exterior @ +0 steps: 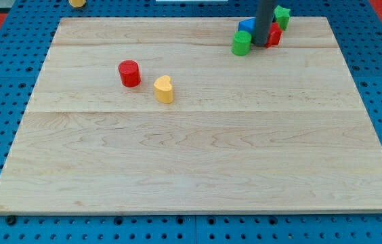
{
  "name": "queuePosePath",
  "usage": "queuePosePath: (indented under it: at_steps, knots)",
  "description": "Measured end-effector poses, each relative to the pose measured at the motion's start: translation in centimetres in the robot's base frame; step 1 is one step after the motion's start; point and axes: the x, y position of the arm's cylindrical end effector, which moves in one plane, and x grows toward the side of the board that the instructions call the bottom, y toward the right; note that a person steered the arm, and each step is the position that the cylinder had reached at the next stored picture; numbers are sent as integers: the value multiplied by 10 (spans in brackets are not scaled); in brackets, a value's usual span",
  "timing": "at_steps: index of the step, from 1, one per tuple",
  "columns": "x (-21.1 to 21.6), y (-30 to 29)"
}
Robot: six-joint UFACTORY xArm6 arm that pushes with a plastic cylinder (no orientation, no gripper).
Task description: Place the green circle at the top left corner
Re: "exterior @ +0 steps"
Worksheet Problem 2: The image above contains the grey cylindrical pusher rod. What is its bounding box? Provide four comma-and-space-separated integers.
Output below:
252, 0, 277, 46

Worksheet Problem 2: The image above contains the red cylinder block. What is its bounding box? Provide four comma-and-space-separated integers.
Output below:
118, 60, 141, 87

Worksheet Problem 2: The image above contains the light wooden board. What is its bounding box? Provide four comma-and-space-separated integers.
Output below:
0, 17, 382, 216

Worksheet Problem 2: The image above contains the yellow heart block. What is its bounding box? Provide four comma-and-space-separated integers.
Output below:
154, 75, 173, 104

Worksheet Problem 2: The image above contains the red star block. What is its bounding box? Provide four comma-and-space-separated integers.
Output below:
265, 22, 283, 48

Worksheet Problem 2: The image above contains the green star block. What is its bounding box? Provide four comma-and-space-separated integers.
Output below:
274, 5, 291, 31

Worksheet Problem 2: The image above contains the green cylinder block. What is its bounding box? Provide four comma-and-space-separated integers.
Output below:
232, 30, 252, 56

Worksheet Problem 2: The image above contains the blue block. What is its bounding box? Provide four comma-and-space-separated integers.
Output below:
237, 18, 255, 35

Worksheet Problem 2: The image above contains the yellow block at edge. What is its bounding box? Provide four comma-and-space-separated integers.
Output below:
68, 0, 86, 8

